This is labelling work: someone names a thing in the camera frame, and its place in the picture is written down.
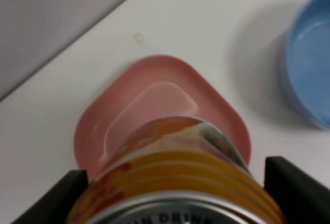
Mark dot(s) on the pink square plate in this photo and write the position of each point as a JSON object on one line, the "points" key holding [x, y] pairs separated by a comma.
{"points": [[152, 87]]}

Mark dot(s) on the blue bowl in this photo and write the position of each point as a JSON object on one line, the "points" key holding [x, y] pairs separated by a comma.
{"points": [[304, 67]]}

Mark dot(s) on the golden drink can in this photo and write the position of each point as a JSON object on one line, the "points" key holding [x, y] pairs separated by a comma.
{"points": [[175, 169]]}

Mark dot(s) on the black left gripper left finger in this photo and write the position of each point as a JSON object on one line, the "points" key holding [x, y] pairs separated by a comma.
{"points": [[56, 204]]}

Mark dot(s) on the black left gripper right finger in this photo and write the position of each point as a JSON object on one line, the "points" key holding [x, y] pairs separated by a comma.
{"points": [[301, 198]]}

